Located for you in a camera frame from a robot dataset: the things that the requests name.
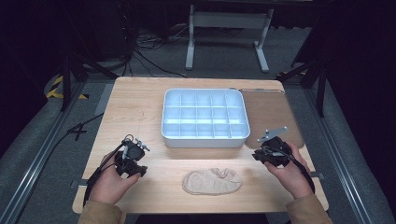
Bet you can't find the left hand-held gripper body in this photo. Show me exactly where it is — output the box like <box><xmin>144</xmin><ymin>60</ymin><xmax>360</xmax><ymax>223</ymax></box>
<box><xmin>113</xmin><ymin>133</ymin><xmax>151</xmax><ymax>178</ymax></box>

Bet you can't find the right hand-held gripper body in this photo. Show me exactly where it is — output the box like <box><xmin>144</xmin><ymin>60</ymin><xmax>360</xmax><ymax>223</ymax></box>
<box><xmin>257</xmin><ymin>125</ymin><xmax>293</xmax><ymax>168</ymax></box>

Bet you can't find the person's right hand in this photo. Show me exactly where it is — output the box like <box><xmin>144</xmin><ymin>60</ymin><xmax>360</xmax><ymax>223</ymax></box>
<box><xmin>263</xmin><ymin>142</ymin><xmax>314</xmax><ymax>201</ymax></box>

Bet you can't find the person's left hand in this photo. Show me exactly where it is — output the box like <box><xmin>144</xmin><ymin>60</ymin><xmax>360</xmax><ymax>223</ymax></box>
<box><xmin>90</xmin><ymin>151</ymin><xmax>142</xmax><ymax>205</ymax></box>

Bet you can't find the beige sock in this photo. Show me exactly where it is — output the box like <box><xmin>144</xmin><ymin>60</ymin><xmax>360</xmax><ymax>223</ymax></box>
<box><xmin>181</xmin><ymin>167</ymin><xmax>243</xmax><ymax>197</ymax></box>

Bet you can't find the white divided storage box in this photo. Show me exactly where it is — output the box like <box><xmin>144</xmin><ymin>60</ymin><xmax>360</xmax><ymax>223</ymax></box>
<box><xmin>161</xmin><ymin>88</ymin><xmax>251</xmax><ymax>149</ymax></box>

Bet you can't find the black tripod stand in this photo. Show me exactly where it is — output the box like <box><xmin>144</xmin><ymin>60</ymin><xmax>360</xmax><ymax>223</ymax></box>
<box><xmin>59</xmin><ymin>50</ymin><xmax>120</xmax><ymax>112</ymax></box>
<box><xmin>276</xmin><ymin>57</ymin><xmax>330</xmax><ymax>119</ymax></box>

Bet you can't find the yellow black hazard tape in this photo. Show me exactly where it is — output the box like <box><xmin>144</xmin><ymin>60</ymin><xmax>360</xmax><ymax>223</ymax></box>
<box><xmin>46</xmin><ymin>75</ymin><xmax>91</xmax><ymax>101</ymax></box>

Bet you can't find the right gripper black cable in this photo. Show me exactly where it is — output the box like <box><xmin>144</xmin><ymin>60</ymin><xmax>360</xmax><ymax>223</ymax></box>
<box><xmin>267</xmin><ymin>148</ymin><xmax>316</xmax><ymax>194</ymax></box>

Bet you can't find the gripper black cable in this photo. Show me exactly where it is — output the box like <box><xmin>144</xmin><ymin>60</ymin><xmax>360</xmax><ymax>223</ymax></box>
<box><xmin>82</xmin><ymin>141</ymin><xmax>129</xmax><ymax>207</ymax></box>
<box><xmin>267</xmin><ymin>148</ymin><xmax>316</xmax><ymax>194</ymax></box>

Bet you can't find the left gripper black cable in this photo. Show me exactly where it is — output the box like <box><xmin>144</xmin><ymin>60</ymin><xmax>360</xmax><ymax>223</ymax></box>
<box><xmin>82</xmin><ymin>141</ymin><xmax>129</xmax><ymax>207</ymax></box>

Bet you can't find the aluminium floor rail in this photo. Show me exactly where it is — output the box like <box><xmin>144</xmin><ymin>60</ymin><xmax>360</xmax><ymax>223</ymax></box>
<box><xmin>0</xmin><ymin>81</ymin><xmax>90</xmax><ymax>224</ymax></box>
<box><xmin>303</xmin><ymin>88</ymin><xmax>375</xmax><ymax>224</ymax></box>

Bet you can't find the black floor cable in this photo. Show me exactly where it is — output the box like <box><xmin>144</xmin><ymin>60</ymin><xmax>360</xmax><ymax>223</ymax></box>
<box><xmin>46</xmin><ymin>112</ymin><xmax>106</xmax><ymax>157</ymax></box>

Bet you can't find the bundle of floor cables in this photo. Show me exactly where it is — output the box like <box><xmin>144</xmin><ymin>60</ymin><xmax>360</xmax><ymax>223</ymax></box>
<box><xmin>120</xmin><ymin>18</ymin><xmax>189</xmax><ymax>79</ymax></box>

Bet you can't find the white metal table frame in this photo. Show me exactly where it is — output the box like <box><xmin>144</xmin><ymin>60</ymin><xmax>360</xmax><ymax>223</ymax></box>
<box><xmin>185</xmin><ymin>4</ymin><xmax>276</xmax><ymax>74</ymax></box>

